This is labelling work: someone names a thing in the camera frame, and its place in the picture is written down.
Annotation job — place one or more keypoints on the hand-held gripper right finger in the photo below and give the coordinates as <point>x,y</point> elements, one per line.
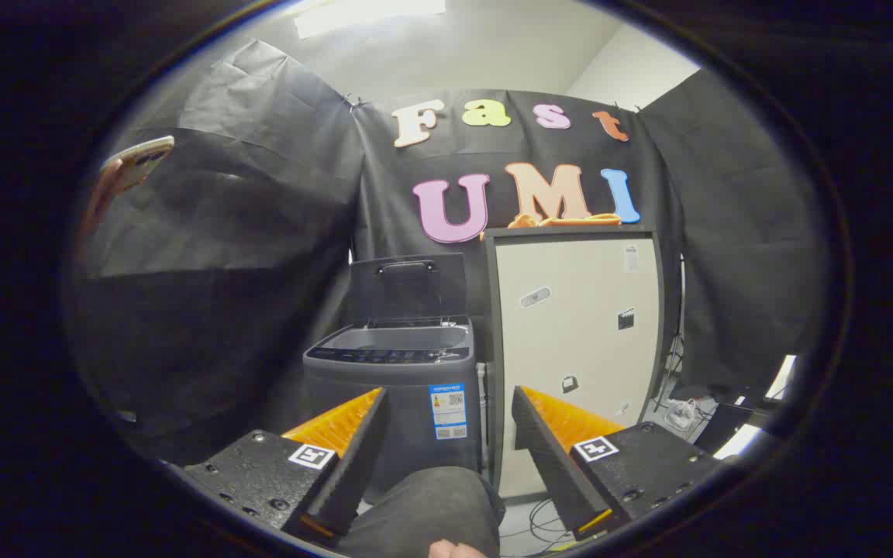
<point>547,465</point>

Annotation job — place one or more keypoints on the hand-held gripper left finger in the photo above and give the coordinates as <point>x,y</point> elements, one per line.
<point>353,465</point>

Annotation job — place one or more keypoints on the grey washing machine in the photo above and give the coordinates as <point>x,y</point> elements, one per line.
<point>408,376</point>

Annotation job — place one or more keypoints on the orange polo shirt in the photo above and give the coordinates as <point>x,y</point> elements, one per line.
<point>570,222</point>

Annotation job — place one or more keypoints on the person's leg in grey trousers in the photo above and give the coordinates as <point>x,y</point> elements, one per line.
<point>423,511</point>

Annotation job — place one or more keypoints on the dark box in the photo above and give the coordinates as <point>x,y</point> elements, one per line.
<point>729,422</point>

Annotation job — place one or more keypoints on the black backdrop cloth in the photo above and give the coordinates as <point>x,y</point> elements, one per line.
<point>260,232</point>

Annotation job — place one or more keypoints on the rose gold smartphone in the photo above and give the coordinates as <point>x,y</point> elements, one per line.
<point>132,164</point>

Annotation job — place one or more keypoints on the beige cabinet with dark frame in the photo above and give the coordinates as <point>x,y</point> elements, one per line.
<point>570,341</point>

